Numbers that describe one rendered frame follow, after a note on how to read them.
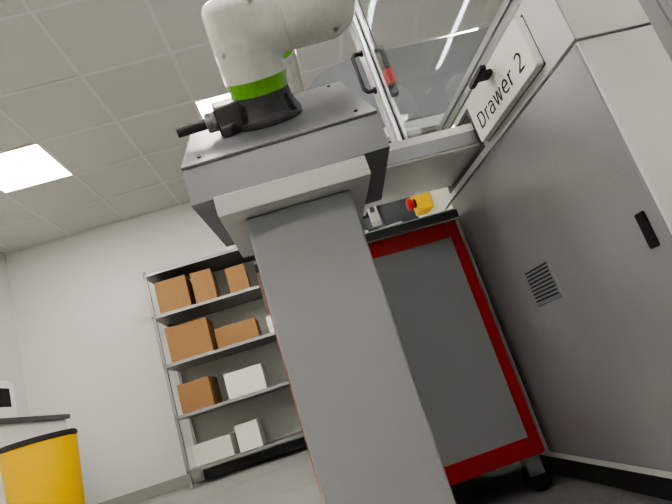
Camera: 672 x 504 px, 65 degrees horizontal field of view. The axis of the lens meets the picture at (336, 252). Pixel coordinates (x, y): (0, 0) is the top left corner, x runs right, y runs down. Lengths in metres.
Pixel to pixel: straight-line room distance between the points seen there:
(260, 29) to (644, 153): 0.69
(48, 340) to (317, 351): 5.38
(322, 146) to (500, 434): 0.87
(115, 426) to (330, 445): 5.01
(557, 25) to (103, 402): 5.42
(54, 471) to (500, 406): 2.57
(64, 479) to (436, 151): 2.77
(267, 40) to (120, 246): 5.15
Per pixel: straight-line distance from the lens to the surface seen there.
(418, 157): 1.29
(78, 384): 6.00
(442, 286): 1.45
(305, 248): 0.94
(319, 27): 1.07
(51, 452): 3.43
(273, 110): 1.10
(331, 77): 2.50
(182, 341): 5.22
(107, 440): 5.88
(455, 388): 1.43
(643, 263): 0.99
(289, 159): 0.97
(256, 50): 1.08
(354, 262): 0.94
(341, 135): 0.98
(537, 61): 1.09
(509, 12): 1.17
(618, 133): 0.96
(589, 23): 1.05
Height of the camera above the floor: 0.38
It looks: 14 degrees up
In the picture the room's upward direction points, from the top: 18 degrees counter-clockwise
